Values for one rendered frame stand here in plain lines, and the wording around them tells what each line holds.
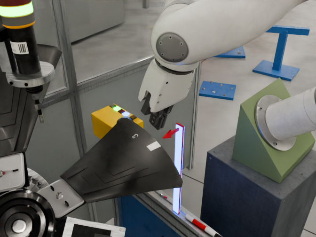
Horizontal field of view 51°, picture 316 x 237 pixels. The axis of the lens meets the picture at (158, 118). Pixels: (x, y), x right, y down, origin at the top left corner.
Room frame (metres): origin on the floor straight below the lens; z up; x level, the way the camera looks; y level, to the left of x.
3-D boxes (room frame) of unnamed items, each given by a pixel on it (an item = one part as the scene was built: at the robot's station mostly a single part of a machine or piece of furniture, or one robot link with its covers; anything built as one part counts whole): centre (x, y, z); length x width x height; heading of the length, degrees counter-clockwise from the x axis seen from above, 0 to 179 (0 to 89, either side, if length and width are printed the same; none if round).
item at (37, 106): (0.46, 0.19, 1.38); 0.01 x 0.01 x 0.05
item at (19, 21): (0.46, 0.19, 1.54); 0.04 x 0.04 x 0.01
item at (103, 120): (0.92, 0.14, 1.02); 0.16 x 0.10 x 0.11; 44
